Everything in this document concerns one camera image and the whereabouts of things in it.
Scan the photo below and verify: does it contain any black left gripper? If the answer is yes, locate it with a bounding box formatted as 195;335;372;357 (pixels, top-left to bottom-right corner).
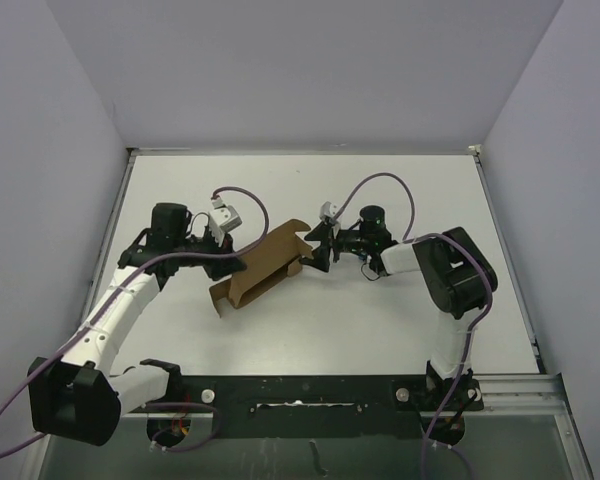
173;225;247;281

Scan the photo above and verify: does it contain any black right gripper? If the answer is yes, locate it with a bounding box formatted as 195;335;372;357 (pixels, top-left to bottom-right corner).
299;221;371;272

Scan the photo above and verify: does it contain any brown cardboard paper box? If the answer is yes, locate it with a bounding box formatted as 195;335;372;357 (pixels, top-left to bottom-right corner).
209;219;312;317

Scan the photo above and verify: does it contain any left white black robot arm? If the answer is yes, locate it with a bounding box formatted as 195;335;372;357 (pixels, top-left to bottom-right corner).
28;198;246;446

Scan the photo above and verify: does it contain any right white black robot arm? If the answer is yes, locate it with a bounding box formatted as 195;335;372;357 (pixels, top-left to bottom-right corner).
301;202;498;409

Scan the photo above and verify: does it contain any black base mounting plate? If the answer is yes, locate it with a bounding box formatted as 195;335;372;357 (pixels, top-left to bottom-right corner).
146;375;484;448

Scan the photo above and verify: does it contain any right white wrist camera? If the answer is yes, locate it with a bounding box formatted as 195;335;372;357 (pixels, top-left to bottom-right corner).
319;201;340;225

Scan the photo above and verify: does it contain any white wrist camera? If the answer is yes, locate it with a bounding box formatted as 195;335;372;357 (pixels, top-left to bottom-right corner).
208;197;242;246
319;201;340;225

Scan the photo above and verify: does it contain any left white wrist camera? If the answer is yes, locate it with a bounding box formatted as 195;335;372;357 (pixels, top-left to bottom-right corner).
208;197;242;246

